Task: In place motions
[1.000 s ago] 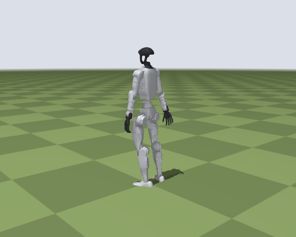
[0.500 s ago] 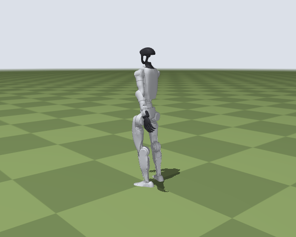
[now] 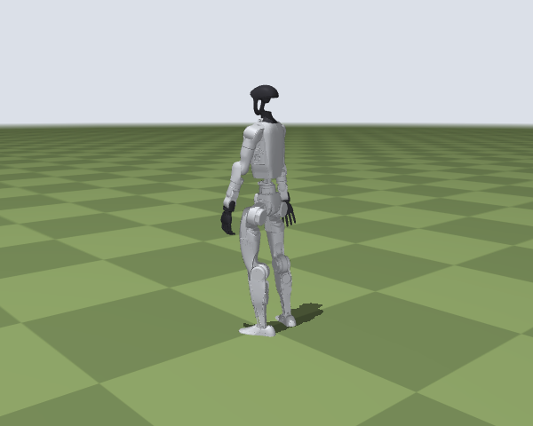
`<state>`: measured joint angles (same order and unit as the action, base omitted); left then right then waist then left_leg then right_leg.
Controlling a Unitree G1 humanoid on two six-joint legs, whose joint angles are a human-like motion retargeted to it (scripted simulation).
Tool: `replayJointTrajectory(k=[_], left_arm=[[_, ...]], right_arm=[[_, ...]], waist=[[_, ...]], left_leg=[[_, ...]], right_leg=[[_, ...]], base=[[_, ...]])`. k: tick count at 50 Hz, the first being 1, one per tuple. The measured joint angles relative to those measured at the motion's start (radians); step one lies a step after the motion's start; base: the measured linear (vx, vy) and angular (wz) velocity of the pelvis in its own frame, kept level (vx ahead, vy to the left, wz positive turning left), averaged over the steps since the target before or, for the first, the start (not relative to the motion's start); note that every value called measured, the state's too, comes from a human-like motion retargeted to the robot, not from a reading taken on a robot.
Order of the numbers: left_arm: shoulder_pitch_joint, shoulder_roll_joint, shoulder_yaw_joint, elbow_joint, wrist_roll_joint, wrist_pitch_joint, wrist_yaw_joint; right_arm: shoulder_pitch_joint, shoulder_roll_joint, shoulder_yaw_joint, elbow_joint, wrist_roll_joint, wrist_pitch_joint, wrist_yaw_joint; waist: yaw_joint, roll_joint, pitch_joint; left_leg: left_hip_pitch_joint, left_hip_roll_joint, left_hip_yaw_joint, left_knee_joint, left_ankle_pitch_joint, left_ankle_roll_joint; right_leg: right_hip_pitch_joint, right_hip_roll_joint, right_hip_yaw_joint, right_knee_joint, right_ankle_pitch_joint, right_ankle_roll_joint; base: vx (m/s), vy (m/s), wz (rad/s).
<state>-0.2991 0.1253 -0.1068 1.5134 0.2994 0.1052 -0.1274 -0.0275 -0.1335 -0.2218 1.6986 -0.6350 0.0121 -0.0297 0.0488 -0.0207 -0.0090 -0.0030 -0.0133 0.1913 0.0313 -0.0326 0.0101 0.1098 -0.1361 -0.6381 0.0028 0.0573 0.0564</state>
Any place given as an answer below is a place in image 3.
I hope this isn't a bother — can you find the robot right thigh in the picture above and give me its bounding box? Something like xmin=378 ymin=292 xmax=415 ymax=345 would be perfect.
xmin=264 ymin=201 xmax=288 ymax=272

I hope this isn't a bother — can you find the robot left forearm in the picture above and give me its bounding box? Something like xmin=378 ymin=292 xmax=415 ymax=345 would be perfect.
xmin=223 ymin=162 xmax=244 ymax=208

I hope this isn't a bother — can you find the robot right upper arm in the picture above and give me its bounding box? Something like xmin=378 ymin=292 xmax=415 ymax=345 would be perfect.
xmin=282 ymin=124 xmax=286 ymax=167

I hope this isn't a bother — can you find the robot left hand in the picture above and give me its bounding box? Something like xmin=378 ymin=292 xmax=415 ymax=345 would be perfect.
xmin=220 ymin=201 xmax=235 ymax=235

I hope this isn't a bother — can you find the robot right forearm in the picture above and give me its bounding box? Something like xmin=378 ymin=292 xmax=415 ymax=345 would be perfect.
xmin=276 ymin=163 xmax=289 ymax=201

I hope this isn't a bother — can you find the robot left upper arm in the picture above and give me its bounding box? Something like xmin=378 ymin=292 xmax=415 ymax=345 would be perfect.
xmin=239 ymin=125 xmax=264 ymax=176

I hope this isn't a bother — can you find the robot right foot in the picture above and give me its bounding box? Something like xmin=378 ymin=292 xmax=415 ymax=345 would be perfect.
xmin=275 ymin=313 xmax=297 ymax=327

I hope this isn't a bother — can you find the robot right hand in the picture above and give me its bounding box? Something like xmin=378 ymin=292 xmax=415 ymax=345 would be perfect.
xmin=282 ymin=192 xmax=296 ymax=226

